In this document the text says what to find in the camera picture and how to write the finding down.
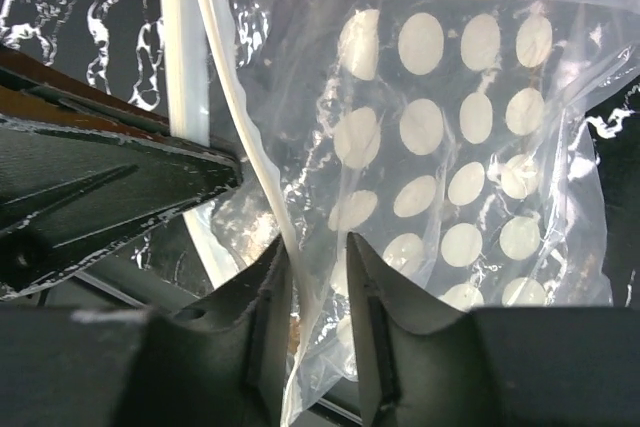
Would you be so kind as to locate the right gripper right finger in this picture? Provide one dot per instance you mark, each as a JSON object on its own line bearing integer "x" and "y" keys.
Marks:
{"x": 420, "y": 362}

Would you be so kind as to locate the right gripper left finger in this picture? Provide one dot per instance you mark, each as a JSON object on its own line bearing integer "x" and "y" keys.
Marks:
{"x": 220, "y": 361}

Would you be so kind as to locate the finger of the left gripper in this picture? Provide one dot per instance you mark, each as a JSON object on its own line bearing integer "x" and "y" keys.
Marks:
{"x": 84, "y": 173}

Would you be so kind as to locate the polka dot zip bag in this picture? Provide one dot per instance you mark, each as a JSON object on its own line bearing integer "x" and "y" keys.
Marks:
{"x": 455, "y": 136}

